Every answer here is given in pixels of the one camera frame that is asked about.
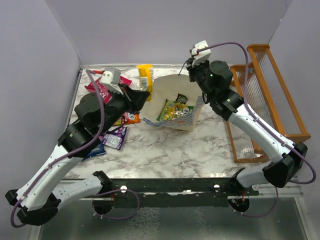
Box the purple candy bag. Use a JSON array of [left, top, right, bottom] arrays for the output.
[[101, 126, 128, 151]]

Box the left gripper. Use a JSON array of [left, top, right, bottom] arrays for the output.
[[98, 82, 151, 135]]

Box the orange Savoria snack packet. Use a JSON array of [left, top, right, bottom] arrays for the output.
[[113, 112, 141, 126]]

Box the checkered paper bag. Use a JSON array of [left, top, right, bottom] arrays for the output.
[[140, 67, 204, 132]]

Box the green Savoria snack packet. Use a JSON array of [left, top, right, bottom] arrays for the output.
[[156, 99, 194, 122]]

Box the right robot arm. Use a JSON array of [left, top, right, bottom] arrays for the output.
[[186, 58, 308, 196]]

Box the orange wooden rack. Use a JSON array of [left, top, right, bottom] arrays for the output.
[[226, 44, 311, 164]]

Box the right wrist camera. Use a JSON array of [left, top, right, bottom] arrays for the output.
[[190, 40, 211, 67]]

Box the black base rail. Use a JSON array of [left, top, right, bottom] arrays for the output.
[[82, 174, 261, 216]]

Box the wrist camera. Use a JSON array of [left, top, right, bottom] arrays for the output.
[[190, 40, 211, 67], [99, 68, 123, 95]]

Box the blue kettle chips bag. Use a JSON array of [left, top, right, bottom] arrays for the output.
[[83, 143, 106, 160]]

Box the dark green snack packet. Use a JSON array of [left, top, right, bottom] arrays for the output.
[[175, 93, 188, 104]]

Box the red snack bag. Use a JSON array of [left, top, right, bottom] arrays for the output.
[[84, 76, 132, 104]]

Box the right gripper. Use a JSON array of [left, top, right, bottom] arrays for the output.
[[186, 56, 215, 101]]

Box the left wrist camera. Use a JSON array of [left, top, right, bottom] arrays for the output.
[[99, 68, 123, 95]]

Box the yellow snack packet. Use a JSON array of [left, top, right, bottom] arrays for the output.
[[136, 64, 154, 102]]

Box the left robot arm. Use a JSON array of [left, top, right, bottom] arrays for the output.
[[5, 84, 150, 228]]

